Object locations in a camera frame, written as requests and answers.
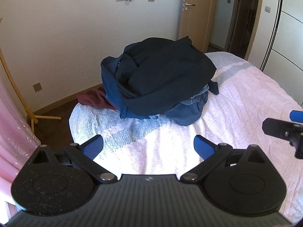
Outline maroon garment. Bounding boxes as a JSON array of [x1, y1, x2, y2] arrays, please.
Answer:
[[77, 85, 117, 110]]

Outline low wall socket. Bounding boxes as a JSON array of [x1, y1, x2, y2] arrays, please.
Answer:
[[33, 82, 42, 92]]

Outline wooden door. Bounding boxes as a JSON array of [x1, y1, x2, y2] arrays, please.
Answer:
[[178, 0, 216, 53]]

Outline wooden coat stand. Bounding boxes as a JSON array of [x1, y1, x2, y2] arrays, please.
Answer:
[[0, 17, 62, 133]]

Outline navy blue garment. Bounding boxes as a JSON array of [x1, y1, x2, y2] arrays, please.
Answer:
[[101, 55, 148, 119]]

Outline pink and grey bedspread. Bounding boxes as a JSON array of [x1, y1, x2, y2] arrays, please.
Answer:
[[69, 52, 302, 222]]

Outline black trousers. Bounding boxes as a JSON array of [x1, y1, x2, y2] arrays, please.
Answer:
[[116, 36, 217, 116]]

